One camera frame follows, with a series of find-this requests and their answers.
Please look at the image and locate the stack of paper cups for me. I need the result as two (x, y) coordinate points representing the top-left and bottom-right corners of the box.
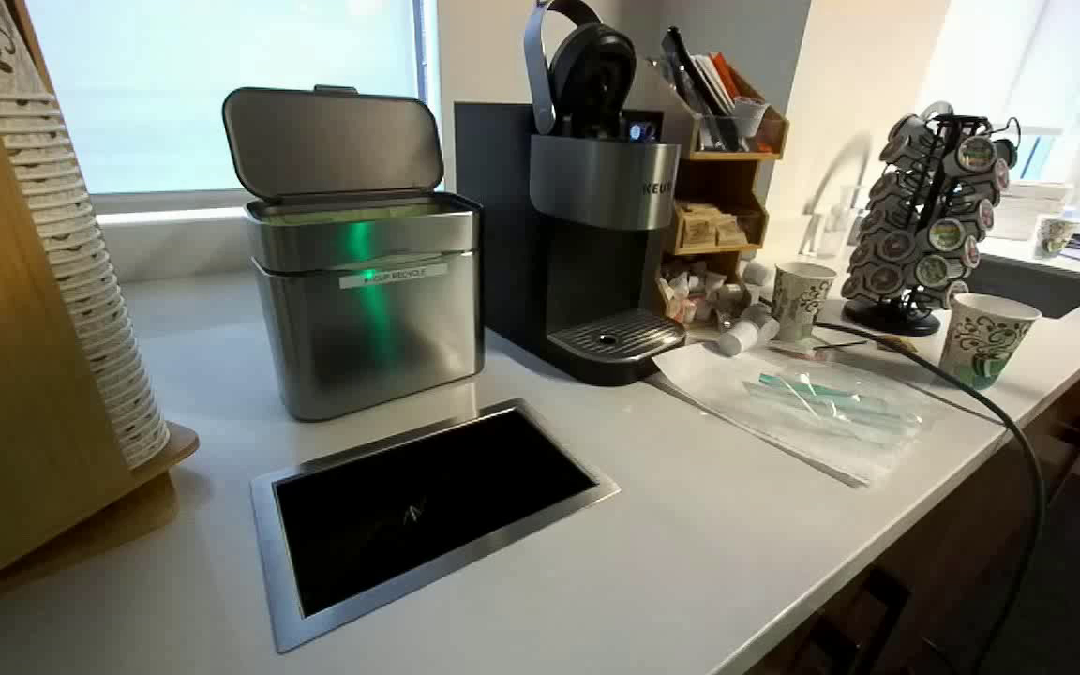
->
(0, 0), (175, 476)

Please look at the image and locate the dark countertop sink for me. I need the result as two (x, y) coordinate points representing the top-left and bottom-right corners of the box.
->
(957, 248), (1080, 323)

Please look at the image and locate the white curved faucet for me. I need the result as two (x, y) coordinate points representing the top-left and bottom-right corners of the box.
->
(800, 126), (882, 260)

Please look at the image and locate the black silver coffee machine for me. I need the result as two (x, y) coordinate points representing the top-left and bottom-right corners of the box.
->
(449, 0), (689, 385)

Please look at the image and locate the stainless steel lidded bin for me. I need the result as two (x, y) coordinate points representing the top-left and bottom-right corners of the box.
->
(217, 81), (485, 428)

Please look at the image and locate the plastic bag of green stirrers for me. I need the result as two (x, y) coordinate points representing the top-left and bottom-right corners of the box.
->
(656, 341), (945, 492)

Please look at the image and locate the patterned paper coffee cup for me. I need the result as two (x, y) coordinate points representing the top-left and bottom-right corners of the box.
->
(769, 260), (841, 348)
(937, 290), (1041, 393)

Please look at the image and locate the dark power cable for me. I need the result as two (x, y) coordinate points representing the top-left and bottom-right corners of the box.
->
(815, 313), (1059, 675)

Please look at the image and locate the small patterned paper cup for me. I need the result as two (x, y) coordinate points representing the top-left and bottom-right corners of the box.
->
(1032, 208), (1080, 262)

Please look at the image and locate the black wire pod carousel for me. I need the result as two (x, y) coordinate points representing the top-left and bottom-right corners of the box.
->
(841, 100), (1027, 336)

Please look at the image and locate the wooden condiment organizer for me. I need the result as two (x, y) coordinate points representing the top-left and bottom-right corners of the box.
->
(656, 22), (794, 286)

